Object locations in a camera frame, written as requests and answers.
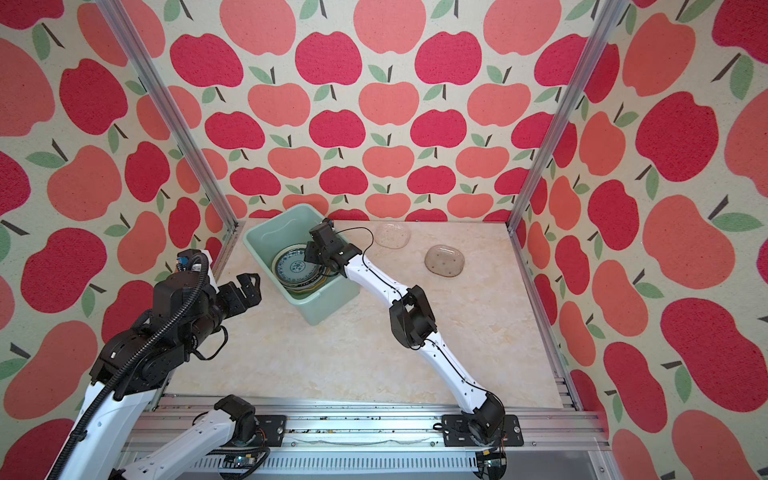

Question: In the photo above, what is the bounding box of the aluminium front rail frame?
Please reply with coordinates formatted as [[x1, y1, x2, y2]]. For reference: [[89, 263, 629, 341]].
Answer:
[[119, 392, 619, 480]]

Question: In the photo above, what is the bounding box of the aluminium corner post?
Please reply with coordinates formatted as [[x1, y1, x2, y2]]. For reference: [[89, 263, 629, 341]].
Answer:
[[506, 0, 631, 232], [95, 0, 241, 232]]

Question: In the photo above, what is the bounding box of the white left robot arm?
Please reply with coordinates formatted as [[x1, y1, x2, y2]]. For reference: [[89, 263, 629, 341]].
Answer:
[[47, 249, 270, 479]]

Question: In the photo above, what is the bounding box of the mint green plastic bin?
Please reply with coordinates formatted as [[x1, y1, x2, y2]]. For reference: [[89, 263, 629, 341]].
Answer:
[[243, 204, 360, 325]]

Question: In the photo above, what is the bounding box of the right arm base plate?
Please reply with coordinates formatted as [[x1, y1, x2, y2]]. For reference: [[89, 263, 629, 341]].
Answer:
[[433, 414, 525, 449]]

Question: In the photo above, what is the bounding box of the blue green patterned plate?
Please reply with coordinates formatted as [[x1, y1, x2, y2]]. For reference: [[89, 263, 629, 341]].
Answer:
[[272, 245, 323, 291]]

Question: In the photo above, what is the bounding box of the black corrugated cable conduit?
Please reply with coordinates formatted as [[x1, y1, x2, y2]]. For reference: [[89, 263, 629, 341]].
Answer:
[[44, 251, 211, 480]]

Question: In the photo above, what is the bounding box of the smoky glass dotted plate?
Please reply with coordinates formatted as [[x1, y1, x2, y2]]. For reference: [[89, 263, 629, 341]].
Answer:
[[424, 245, 466, 278]]

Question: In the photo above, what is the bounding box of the clear ribbed glass plate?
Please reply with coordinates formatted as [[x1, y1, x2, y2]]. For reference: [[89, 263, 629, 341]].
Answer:
[[374, 223, 411, 250]]

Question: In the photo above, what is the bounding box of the right aluminium corner post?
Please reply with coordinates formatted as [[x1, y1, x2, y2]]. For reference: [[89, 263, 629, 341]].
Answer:
[[506, 0, 631, 232]]

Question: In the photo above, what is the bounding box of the left aluminium corner post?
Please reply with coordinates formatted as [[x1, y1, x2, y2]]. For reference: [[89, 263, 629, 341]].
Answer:
[[95, 0, 241, 232]]

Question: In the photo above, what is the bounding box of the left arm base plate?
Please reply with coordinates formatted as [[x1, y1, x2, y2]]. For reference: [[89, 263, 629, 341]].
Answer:
[[247, 415, 287, 448]]

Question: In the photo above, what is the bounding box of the cream plate with grass motif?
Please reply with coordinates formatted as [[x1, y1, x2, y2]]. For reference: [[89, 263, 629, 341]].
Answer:
[[271, 244, 335, 296]]

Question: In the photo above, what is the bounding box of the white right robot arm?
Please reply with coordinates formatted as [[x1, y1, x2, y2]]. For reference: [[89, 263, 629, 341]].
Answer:
[[305, 218, 506, 447]]

